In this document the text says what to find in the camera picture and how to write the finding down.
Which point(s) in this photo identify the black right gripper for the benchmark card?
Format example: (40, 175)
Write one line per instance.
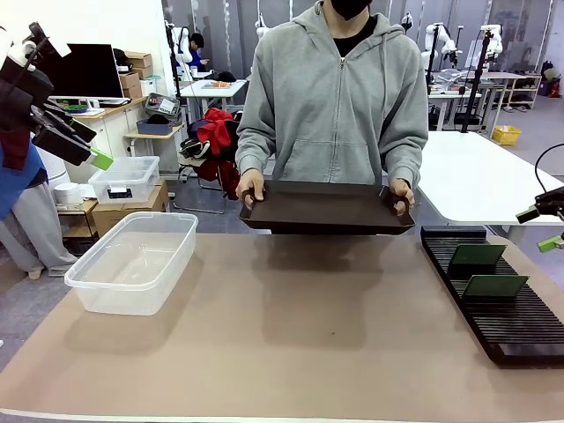
(553, 202)

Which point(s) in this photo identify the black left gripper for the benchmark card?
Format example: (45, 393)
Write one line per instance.
(22, 92)

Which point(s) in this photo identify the green PCB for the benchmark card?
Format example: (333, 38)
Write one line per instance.
(495, 286)
(478, 254)

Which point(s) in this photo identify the dark brown tray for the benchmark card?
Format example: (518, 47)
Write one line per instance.
(326, 207)

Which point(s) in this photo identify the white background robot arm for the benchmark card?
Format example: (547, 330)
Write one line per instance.
(443, 42)
(492, 42)

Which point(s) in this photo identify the person's right forearm grey sleeve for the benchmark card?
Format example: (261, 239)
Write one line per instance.
(253, 147)

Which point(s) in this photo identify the person's left forearm grey sleeve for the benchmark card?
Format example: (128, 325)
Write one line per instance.
(405, 150)

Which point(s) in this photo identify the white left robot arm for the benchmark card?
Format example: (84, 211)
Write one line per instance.
(20, 53)

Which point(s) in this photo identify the person's left hand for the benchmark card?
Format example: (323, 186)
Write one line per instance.
(405, 194)

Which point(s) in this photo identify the person's right hand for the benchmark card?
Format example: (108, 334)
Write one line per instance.
(251, 185)

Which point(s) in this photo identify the white round appliance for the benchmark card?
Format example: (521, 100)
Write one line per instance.
(68, 193)

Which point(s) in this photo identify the black computer monitor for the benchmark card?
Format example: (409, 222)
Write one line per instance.
(83, 70)

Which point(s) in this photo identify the clear lidded storage bin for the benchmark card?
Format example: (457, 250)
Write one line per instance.
(125, 180)

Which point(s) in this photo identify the large white table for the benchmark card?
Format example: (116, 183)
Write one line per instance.
(476, 180)

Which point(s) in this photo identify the small wooden side table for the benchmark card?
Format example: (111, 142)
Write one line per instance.
(154, 138)

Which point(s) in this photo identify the blue bin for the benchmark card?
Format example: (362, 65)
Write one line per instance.
(154, 128)

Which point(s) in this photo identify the person in blue apron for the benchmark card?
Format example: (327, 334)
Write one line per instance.
(26, 220)

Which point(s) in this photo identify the black slotted PCB rack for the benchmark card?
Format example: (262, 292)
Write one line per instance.
(498, 317)

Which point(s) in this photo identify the large cardboard box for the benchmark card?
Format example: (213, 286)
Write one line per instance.
(132, 211)

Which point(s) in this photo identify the grey equipment case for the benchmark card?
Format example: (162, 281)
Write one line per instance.
(163, 105)

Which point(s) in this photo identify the yellow basket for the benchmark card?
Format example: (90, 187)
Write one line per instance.
(506, 134)

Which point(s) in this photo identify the wooden shelf unit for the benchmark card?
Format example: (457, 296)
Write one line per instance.
(520, 88)

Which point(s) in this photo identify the clear plastic box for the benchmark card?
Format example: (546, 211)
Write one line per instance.
(132, 264)

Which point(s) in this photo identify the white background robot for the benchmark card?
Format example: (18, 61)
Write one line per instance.
(183, 44)

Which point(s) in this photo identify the red jacket on chair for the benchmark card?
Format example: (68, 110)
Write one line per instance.
(216, 132)

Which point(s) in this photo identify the white table with food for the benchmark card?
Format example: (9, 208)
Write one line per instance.
(216, 90)

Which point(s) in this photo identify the seated person in background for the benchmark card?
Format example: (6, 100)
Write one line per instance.
(198, 50)

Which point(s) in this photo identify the black tripod stand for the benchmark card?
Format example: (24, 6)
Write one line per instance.
(478, 79)

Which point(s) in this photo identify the person in grey hoodie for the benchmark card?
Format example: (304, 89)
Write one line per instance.
(335, 101)

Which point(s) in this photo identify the black face mask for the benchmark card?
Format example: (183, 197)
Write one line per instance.
(350, 9)

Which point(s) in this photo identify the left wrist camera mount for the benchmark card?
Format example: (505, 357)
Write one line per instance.
(55, 46)

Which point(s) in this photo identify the small black frame stand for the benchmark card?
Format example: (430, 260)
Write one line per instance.
(81, 229)

